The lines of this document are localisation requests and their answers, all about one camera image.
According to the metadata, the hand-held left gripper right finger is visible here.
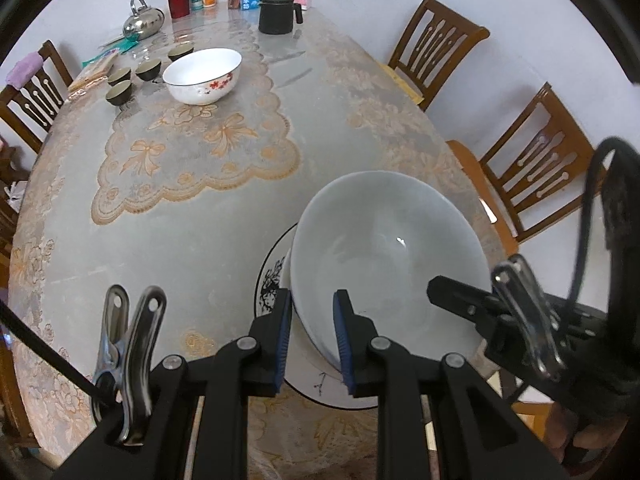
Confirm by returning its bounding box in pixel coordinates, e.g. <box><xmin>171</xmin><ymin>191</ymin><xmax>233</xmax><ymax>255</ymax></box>
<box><xmin>332</xmin><ymin>289</ymin><xmax>571</xmax><ymax>480</ymax></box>

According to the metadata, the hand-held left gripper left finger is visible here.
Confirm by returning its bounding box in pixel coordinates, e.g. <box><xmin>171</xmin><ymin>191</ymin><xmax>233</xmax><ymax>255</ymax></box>
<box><xmin>50</xmin><ymin>287</ymin><xmax>293</xmax><ymax>480</ymax></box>

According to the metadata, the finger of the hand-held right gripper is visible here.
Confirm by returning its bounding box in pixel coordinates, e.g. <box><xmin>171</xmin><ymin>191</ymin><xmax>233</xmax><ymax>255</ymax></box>
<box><xmin>426</xmin><ymin>275</ymin><xmax>501</xmax><ymax>333</ymax></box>

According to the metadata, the plum blossom painted plate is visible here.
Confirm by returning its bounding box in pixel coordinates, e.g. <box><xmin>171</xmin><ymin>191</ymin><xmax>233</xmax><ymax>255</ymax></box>
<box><xmin>254</xmin><ymin>222</ymin><xmax>431</xmax><ymax>411</ymax></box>

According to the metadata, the white red-flowered bowl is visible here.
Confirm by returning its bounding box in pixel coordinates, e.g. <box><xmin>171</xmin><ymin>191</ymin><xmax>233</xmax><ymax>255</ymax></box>
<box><xmin>290</xmin><ymin>170</ymin><xmax>492</xmax><ymax>373</ymax></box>
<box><xmin>161</xmin><ymin>47</ymin><xmax>243</xmax><ymax>106</ymax></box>

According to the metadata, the person's right hand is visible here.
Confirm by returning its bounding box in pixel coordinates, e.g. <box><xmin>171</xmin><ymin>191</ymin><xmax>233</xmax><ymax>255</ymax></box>
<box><xmin>545</xmin><ymin>404</ymin><xmax>627</xmax><ymax>467</ymax></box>

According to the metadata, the metal spring clip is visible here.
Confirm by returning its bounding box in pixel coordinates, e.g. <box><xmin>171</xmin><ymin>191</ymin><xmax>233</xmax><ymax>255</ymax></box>
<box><xmin>92</xmin><ymin>285</ymin><xmax>167</xmax><ymax>446</ymax></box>
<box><xmin>490</xmin><ymin>255</ymin><xmax>566</xmax><ymax>381</ymax></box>

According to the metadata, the wooden dining chair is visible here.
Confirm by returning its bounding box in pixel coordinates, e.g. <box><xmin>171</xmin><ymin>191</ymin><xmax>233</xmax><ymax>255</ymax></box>
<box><xmin>446</xmin><ymin>81</ymin><xmax>608</xmax><ymax>256</ymax></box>
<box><xmin>0</xmin><ymin>135</ymin><xmax>31</xmax><ymax>261</ymax></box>
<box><xmin>0</xmin><ymin>40</ymin><xmax>76</xmax><ymax>153</ymax></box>
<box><xmin>377</xmin><ymin>0</ymin><xmax>491</xmax><ymax>111</ymax></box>

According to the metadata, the yellow lace doily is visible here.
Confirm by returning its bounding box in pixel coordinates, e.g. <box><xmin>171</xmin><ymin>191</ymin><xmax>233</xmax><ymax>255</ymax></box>
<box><xmin>90</xmin><ymin>47</ymin><xmax>303</xmax><ymax>226</ymax></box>

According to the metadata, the black lidded mug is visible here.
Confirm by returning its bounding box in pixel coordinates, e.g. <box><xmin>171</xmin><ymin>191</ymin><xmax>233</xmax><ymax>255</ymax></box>
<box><xmin>257</xmin><ymin>0</ymin><xmax>304</xmax><ymax>36</ymax></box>

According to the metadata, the clear snack packet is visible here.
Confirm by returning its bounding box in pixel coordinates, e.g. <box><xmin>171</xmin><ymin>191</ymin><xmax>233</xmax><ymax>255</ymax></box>
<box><xmin>67</xmin><ymin>47</ymin><xmax>123</xmax><ymax>93</ymax></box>

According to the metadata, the stainless steel kettle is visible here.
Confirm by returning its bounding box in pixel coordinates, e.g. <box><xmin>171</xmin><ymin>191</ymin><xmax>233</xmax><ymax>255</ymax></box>
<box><xmin>122</xmin><ymin>0</ymin><xmax>166</xmax><ymax>41</ymax></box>

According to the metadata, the purple cloth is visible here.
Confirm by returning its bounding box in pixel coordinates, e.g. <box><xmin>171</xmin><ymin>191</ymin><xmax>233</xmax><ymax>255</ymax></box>
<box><xmin>6</xmin><ymin>51</ymin><xmax>43</xmax><ymax>88</ymax></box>

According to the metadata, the black cable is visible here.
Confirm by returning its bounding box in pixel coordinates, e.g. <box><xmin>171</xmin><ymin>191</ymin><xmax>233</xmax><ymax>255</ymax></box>
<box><xmin>570</xmin><ymin>136</ymin><xmax>636</xmax><ymax>306</ymax></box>
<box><xmin>0</xmin><ymin>300</ymin><xmax>108</xmax><ymax>406</ymax></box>

